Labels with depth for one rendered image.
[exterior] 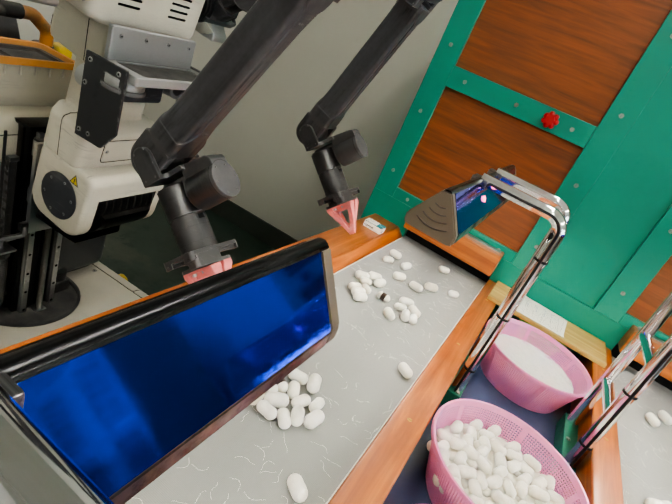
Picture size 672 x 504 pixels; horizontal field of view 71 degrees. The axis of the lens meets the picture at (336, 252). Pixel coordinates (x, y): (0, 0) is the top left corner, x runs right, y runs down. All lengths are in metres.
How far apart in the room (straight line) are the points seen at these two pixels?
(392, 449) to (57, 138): 0.87
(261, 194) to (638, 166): 1.93
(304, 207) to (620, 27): 1.73
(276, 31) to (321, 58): 1.92
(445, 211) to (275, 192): 2.09
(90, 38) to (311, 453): 0.85
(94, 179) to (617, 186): 1.26
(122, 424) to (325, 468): 0.50
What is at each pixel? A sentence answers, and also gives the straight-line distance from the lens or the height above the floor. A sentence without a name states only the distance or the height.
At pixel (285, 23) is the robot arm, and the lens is 0.63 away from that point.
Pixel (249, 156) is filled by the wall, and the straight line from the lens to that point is 2.77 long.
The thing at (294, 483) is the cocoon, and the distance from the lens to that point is 0.64.
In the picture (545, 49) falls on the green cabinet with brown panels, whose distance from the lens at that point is 1.46.
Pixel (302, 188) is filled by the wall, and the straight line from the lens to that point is 2.62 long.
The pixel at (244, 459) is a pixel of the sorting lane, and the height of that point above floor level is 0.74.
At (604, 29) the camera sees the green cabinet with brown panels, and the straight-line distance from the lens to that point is 1.46.
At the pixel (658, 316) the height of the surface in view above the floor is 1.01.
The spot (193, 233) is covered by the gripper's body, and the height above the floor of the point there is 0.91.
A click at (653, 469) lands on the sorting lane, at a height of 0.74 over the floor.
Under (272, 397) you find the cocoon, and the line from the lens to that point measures 0.72.
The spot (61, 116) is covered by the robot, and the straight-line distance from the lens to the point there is 1.12.
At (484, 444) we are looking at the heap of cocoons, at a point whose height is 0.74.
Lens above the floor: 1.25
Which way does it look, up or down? 24 degrees down
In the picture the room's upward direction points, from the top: 24 degrees clockwise
